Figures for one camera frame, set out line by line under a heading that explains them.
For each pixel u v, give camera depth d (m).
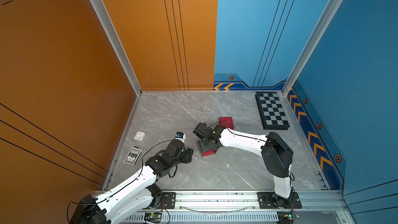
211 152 0.76
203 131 0.68
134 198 0.57
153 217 0.72
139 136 0.96
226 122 1.00
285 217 0.70
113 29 0.87
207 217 0.70
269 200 0.73
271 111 1.05
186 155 0.72
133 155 0.87
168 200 0.74
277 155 0.48
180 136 0.73
